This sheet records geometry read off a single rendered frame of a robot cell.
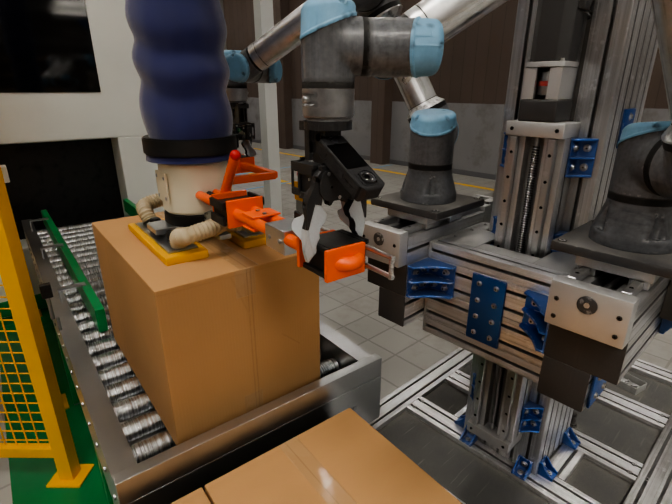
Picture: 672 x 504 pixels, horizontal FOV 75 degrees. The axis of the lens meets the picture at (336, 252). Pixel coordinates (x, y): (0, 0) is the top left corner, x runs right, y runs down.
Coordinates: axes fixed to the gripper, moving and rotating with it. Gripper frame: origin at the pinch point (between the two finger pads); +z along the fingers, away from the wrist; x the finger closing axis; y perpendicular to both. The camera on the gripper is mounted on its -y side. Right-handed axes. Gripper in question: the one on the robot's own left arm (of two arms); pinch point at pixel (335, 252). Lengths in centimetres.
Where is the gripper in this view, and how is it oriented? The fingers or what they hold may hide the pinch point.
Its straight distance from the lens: 69.8
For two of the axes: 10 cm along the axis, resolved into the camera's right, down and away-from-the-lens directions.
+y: -6.0, -2.8, 7.4
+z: -0.1, 9.4, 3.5
